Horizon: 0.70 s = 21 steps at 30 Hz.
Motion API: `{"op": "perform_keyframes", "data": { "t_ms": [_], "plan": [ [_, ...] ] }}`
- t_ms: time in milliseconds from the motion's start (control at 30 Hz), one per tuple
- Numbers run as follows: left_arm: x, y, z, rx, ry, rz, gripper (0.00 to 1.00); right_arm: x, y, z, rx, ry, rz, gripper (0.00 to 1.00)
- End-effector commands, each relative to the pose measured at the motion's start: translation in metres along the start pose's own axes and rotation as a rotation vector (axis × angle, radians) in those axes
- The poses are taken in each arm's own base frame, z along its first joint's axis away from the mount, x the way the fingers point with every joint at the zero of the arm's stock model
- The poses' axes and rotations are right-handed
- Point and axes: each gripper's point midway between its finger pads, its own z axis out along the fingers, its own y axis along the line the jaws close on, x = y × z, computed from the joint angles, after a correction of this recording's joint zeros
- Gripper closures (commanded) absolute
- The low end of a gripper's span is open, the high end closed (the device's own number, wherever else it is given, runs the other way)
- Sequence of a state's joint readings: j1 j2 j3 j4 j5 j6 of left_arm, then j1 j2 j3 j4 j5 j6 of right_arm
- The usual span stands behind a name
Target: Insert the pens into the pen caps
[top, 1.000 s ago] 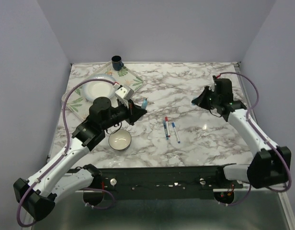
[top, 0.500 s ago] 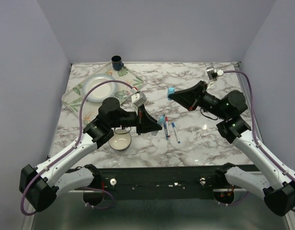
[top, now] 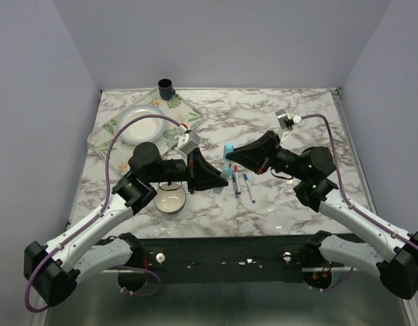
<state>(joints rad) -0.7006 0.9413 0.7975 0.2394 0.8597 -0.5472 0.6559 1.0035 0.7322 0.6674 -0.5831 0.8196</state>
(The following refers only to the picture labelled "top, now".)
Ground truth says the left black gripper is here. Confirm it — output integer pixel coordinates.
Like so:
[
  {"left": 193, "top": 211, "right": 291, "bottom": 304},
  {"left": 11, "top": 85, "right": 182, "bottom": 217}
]
[{"left": 148, "top": 148, "right": 229, "bottom": 195}]

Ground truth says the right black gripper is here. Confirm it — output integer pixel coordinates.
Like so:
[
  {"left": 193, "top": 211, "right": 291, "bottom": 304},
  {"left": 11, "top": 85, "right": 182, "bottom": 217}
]
[{"left": 227, "top": 130, "right": 308, "bottom": 181}]

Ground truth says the light blue marker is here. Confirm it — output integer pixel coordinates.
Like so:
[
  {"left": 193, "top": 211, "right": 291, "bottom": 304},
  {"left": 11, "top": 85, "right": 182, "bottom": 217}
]
[{"left": 213, "top": 164, "right": 233, "bottom": 194}]

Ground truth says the white marker blue tip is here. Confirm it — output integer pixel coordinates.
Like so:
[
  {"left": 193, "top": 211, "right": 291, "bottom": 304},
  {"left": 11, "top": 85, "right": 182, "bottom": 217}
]
[{"left": 243, "top": 173, "right": 256, "bottom": 204}]

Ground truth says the light blue marker cap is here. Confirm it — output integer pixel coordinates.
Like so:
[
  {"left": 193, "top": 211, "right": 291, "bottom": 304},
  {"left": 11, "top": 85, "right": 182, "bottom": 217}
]
[{"left": 223, "top": 143, "right": 235, "bottom": 162}]

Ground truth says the blue gel pen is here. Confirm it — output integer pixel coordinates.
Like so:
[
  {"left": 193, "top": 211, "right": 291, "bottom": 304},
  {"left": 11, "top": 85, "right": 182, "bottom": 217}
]
[{"left": 231, "top": 174, "right": 239, "bottom": 198}]

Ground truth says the white marker red tip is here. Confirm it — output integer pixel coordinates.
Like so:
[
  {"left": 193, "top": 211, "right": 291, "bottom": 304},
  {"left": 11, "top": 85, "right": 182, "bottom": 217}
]
[{"left": 233, "top": 165, "right": 242, "bottom": 196}]

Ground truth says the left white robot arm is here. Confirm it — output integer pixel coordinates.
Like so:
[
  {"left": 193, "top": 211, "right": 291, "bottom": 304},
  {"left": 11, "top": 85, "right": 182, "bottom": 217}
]
[{"left": 23, "top": 142, "right": 228, "bottom": 312}]

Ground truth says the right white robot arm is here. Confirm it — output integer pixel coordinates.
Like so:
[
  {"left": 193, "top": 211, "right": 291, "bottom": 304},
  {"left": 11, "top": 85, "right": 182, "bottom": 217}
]
[{"left": 226, "top": 131, "right": 418, "bottom": 300}]

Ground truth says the white dark-rimmed bowl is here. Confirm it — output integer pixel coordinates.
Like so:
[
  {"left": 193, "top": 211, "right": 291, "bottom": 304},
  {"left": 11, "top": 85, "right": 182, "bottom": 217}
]
[{"left": 153, "top": 183, "right": 187, "bottom": 215}]

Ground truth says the white blue-rimmed plate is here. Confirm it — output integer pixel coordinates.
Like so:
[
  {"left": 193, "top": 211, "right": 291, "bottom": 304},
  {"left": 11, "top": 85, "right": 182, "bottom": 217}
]
[{"left": 115, "top": 105, "right": 167, "bottom": 145}]

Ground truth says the dark blue mug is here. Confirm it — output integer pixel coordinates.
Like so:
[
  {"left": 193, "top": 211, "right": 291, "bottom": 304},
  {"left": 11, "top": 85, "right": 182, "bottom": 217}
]
[{"left": 157, "top": 78, "right": 176, "bottom": 101}]

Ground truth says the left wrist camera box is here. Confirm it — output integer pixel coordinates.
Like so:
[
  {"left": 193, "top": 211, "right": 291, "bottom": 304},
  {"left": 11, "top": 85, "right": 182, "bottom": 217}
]
[{"left": 178, "top": 130, "right": 200, "bottom": 155}]

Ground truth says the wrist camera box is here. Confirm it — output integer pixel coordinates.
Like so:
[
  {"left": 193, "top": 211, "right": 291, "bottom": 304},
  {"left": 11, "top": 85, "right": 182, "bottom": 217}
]
[
  {"left": 275, "top": 109, "right": 302, "bottom": 143},
  {"left": 178, "top": 130, "right": 200, "bottom": 155}
]

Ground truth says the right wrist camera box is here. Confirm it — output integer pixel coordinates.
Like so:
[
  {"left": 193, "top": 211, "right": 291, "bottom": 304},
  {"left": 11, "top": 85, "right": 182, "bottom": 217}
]
[{"left": 275, "top": 109, "right": 302, "bottom": 143}]

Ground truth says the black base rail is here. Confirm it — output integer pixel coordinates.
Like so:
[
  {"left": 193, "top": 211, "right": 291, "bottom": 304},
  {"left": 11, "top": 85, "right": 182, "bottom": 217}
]
[{"left": 93, "top": 232, "right": 369, "bottom": 285}]

